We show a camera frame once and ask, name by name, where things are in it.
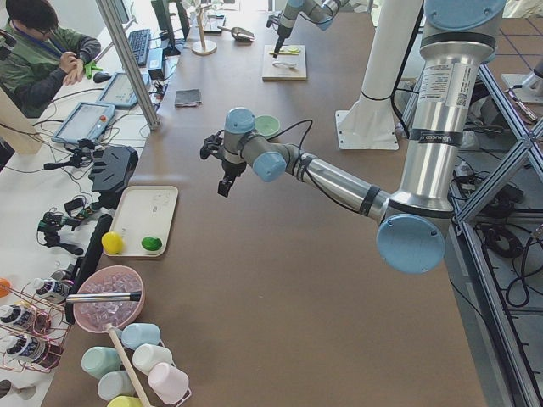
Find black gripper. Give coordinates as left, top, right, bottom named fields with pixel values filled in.
left=217, top=160, right=246, bottom=197
left=272, top=25, right=291, bottom=58

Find mint green bowl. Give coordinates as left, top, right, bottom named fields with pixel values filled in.
left=255, top=114, right=281, bottom=140

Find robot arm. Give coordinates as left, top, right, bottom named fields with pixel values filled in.
left=266, top=0, right=348, bottom=58
left=201, top=1, right=505, bottom=274

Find white ceramic spoon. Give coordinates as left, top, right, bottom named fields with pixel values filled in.
left=272, top=61, right=298, bottom=70

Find pink bowl of ice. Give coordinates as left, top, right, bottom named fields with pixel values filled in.
left=73, top=265, right=145, bottom=333

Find yellow plastic knife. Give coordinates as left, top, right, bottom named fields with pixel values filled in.
left=268, top=48, right=301, bottom=55

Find bamboo cutting board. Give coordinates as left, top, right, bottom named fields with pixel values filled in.
left=261, top=45, right=307, bottom=81

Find steel scoop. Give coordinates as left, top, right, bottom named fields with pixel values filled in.
left=218, top=25, right=255, bottom=43

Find wooden mug tree stand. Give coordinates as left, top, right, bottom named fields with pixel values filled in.
left=191, top=1, right=217, bottom=56

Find grey folded cloth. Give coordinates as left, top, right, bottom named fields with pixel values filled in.
left=174, top=88, right=202, bottom=108

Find cream rabbit tray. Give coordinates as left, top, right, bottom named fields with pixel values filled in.
left=104, top=186, right=178, bottom=258

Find green lime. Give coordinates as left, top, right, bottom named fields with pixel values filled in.
left=141, top=236, right=163, bottom=252

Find black monitor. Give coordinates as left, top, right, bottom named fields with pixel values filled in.
left=151, top=0, right=190, bottom=57

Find yellow lemon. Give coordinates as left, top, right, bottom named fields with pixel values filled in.
left=101, top=231, right=124, bottom=255

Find far teach pendant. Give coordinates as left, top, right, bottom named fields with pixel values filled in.
left=97, top=72, right=137, bottom=109

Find teach pendant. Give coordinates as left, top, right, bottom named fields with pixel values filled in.
left=52, top=103, right=115, bottom=145
left=97, top=72, right=137, bottom=109

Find black keyboard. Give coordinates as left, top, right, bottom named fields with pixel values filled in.
left=127, top=29, right=151, bottom=67

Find metal tongs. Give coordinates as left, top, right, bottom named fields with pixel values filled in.
left=65, top=291, right=143, bottom=304

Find near teach pendant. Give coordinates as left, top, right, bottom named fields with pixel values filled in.
left=52, top=103, right=115, bottom=145

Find computer mouse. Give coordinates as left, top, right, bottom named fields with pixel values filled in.
left=92, top=71, right=111, bottom=84

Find light blue cup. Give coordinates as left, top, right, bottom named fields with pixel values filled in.
left=121, top=323, right=161, bottom=350

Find white cup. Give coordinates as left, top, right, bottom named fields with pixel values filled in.
left=132, top=343, right=173, bottom=375

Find wooden cup rack pole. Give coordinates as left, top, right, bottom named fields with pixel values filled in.
left=105, top=323, right=152, bottom=407

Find pink cup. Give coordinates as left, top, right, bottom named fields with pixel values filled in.
left=148, top=362, right=192, bottom=405

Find seated person green jacket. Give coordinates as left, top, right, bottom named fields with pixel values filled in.
left=1, top=1, right=101, bottom=119

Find mint green cup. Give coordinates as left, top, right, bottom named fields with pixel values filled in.
left=81, top=346, right=122, bottom=380

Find pale blue-green cup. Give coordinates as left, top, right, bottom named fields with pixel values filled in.
left=98, top=371, right=135, bottom=401

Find yellow cup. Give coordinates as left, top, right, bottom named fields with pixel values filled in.
left=107, top=395, right=143, bottom=407

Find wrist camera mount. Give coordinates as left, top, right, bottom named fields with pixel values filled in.
left=199, top=130, right=224, bottom=160
left=266, top=14, right=281, bottom=28

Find aluminium frame post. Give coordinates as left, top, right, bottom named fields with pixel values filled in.
left=96, top=0, right=160, bottom=131

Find white camera pillar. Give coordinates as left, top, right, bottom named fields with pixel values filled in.
left=336, top=1, right=423, bottom=150

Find copper wire bottle rack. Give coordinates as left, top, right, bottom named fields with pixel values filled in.
left=1, top=279, right=71, bottom=373

